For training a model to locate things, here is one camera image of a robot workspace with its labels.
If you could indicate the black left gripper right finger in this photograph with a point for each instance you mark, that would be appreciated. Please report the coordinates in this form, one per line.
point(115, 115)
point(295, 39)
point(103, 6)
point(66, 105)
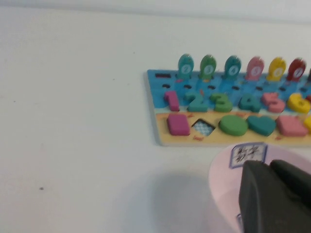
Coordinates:
point(294, 174)

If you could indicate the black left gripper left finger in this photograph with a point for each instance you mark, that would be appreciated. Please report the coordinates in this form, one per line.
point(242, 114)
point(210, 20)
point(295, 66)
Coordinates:
point(262, 199)

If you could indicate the magenta rectangle block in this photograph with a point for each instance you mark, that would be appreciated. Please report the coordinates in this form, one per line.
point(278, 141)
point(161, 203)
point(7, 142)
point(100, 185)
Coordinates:
point(178, 125)

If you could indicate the pink plastic bowl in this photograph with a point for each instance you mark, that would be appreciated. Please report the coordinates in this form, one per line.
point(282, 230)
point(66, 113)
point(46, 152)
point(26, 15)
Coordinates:
point(223, 174)

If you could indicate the red fish piece number 7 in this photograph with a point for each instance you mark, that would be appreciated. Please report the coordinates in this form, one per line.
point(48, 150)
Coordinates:
point(297, 71)

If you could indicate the yellow fish piece number 6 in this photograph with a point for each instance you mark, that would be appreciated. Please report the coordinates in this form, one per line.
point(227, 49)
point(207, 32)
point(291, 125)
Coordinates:
point(277, 71)

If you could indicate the pink fish piece number 5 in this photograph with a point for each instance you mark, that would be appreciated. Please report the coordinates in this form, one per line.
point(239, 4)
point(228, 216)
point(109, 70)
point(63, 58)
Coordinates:
point(255, 70)

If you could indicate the teal fish piece number 4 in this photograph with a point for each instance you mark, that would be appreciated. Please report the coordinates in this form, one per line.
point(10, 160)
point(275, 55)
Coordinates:
point(232, 70)

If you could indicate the colourful wooden puzzle board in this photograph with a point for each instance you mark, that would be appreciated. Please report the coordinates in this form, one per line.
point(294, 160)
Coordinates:
point(158, 131)

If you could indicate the green fish piece number 3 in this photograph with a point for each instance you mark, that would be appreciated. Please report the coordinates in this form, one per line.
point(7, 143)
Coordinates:
point(208, 69)

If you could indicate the teal fish piece number 2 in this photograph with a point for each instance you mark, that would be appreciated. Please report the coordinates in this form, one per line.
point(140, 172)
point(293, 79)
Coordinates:
point(185, 69)

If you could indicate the pink trapezoid block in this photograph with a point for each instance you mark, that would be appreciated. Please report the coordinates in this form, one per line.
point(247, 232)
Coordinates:
point(291, 126)

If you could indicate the yellow pentagon block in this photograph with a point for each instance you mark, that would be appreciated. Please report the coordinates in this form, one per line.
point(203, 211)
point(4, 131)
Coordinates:
point(307, 125)

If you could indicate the teal heart block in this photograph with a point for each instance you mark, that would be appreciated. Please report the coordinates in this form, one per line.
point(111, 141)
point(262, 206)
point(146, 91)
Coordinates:
point(261, 125)

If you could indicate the yellow wooden digit 6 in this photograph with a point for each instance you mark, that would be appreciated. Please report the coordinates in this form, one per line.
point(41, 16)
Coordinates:
point(298, 103)

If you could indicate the pink wooden digit 5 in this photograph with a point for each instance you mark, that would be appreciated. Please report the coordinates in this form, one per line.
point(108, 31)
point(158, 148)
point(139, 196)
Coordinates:
point(274, 103)

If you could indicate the red wooden digit 7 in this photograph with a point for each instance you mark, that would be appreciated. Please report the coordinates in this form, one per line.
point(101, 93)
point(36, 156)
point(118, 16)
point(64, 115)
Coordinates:
point(308, 98)

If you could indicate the green circle block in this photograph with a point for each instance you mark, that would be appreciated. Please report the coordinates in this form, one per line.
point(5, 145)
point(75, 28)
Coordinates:
point(233, 125)

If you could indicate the teal wooden digit 4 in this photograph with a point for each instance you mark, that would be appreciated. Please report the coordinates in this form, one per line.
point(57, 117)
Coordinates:
point(251, 104)

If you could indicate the green wooden digit 3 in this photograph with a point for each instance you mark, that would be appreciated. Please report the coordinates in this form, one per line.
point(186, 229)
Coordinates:
point(222, 103)

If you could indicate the teal wooden digit 2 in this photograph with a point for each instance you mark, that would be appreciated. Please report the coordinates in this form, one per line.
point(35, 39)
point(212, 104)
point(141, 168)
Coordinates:
point(196, 103)

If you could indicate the magenta wooden digit 1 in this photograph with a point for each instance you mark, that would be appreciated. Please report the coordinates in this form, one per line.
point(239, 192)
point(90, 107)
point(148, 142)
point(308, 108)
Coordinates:
point(173, 102)

